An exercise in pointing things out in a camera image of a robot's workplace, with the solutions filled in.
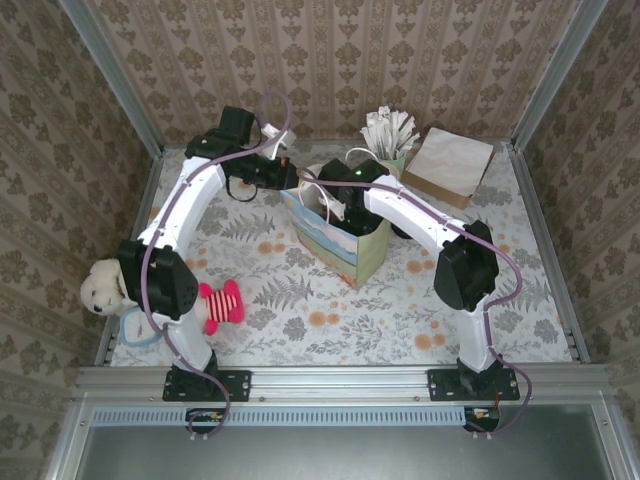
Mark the landscape print paper bag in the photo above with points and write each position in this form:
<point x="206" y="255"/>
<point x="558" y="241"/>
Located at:
<point x="340" y="250"/>

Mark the mint green holder cup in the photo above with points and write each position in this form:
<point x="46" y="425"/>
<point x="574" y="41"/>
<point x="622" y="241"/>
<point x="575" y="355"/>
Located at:
<point x="398" y="162"/>

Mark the aluminium frame post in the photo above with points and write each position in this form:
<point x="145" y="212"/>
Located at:
<point x="555" y="75"/>
<point x="115" y="85"/>

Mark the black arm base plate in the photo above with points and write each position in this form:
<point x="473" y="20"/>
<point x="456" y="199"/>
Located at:
<point x="235" y="385"/>
<point x="442" y="385"/>

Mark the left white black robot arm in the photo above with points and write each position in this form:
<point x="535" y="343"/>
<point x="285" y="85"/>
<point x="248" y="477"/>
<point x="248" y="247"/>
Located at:
<point x="190" y="200"/>

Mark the aluminium side rail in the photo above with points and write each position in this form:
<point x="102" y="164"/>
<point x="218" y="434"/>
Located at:
<point x="532" y="200"/>
<point x="146" y="200"/>

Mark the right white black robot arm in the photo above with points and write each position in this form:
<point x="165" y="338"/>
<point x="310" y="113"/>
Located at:
<point x="405" y="205"/>

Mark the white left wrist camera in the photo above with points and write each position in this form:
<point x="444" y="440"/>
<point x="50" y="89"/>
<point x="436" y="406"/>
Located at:
<point x="275" y="132"/>

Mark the aluminium table edge rail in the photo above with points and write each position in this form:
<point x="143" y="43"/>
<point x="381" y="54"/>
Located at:
<point x="340" y="382"/>

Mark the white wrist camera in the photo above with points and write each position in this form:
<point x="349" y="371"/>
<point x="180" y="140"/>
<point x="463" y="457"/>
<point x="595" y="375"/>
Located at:
<point x="275" y="132"/>
<point x="337" y="210"/>

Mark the grey metal sheet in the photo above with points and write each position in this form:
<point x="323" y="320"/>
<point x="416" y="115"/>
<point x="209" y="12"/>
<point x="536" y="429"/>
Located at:
<point x="340" y="455"/>

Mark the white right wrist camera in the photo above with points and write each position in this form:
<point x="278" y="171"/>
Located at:
<point x="337" y="210"/>

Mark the white teddy bear plush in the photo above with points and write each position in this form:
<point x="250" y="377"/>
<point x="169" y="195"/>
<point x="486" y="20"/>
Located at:
<point x="100" y="290"/>

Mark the striped pink doll plush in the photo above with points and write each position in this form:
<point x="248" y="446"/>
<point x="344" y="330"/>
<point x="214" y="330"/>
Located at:
<point x="222" y="305"/>

